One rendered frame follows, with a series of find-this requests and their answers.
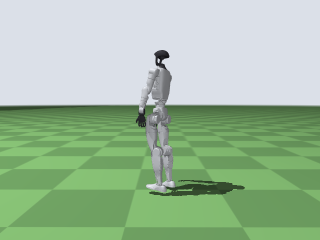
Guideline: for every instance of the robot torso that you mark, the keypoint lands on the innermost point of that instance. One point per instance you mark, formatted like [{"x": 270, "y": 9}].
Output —
[{"x": 160, "y": 91}]

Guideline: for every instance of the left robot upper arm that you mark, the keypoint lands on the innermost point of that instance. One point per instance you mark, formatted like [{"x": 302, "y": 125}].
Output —
[{"x": 152, "y": 74}]

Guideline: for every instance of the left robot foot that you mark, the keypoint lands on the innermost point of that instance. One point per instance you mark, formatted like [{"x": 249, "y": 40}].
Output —
[{"x": 161, "y": 188}]

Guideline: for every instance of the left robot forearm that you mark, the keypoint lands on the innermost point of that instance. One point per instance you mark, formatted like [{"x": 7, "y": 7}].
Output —
[{"x": 143, "y": 101}]

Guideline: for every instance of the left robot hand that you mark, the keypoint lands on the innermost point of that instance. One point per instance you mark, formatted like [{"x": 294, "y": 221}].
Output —
[{"x": 141, "y": 119}]

